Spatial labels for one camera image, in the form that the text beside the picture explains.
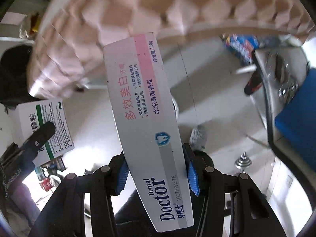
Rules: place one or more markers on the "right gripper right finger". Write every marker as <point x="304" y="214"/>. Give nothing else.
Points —
<point x="225" y="195"/>

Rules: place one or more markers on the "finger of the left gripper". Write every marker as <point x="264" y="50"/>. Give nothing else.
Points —
<point x="17" y="162"/>

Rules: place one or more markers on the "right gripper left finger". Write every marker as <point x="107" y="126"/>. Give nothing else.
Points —
<point x="63" y="215"/>

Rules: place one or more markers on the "white green medicine box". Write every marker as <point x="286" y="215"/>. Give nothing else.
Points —
<point x="46" y="118"/>

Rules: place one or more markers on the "white Doctor toothpaste box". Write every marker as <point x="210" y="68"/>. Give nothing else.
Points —
<point x="148" y="131"/>

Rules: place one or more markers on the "small metal dumbbell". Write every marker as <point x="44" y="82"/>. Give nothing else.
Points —
<point x="243" y="161"/>

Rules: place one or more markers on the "grey right fluffy slipper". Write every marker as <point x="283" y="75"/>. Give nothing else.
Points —
<point x="198" y="138"/>

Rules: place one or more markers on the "blue cushion pad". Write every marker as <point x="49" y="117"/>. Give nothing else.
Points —
<point x="297" y="120"/>

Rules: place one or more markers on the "pink brown checkered tablecloth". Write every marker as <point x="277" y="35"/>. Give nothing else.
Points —
<point x="72" y="33"/>

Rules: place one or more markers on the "black red slipper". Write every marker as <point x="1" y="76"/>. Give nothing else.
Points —
<point x="253" y="84"/>

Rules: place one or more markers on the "blue colourful toy box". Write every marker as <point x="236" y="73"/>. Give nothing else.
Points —
<point x="242" y="46"/>

